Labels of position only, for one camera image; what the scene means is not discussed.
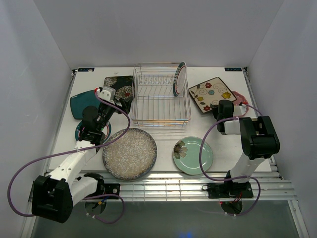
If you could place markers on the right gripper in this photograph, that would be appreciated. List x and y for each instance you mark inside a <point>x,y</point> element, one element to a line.
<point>215,110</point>

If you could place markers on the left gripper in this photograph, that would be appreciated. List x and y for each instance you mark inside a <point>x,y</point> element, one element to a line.
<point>126,104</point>

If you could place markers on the cream flower square plate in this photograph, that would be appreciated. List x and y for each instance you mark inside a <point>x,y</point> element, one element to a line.
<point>208,94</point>

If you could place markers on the white plate green rim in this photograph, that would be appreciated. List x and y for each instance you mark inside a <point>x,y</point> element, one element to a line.
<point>107,130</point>
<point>179,79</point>

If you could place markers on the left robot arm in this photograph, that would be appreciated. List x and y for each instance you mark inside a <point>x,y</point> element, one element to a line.
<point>55,195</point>

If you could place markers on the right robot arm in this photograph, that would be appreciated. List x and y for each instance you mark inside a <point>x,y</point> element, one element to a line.
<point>259,141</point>

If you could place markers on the black floral square plate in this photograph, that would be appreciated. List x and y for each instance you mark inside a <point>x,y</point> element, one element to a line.
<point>122,84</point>

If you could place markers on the pink polka dot plate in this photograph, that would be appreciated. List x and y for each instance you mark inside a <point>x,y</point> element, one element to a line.
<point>240,99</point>

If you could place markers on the right blue table label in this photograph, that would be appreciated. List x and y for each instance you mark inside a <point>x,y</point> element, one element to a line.
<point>233,69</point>

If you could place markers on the blue table label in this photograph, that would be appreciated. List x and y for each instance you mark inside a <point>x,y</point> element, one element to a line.
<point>233,69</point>
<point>85,69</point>

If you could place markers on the teal square plate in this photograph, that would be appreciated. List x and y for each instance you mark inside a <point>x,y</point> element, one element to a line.
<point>80,101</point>

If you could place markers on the large speckled round plate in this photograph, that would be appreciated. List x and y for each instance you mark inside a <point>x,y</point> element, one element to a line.
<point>131,155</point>

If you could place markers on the left blue table label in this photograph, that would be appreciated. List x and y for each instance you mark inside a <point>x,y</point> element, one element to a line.
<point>85,69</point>

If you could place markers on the mint green flower plate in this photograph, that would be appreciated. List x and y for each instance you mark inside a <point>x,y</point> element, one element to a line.
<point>186,155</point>

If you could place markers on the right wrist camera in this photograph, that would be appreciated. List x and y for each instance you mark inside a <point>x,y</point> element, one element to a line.
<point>240,110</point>

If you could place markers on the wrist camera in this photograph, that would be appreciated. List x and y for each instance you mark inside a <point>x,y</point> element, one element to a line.
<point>240,110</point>
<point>105,93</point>

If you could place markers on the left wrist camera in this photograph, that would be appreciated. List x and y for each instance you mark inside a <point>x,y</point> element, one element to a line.
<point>105,93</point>

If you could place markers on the wire dish rack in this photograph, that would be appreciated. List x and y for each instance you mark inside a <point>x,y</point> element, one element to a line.
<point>154,103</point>

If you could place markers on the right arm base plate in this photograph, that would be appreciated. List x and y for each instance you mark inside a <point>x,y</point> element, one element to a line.
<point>228,189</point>

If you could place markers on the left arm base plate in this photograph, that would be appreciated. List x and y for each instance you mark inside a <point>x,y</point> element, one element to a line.
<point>110,189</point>

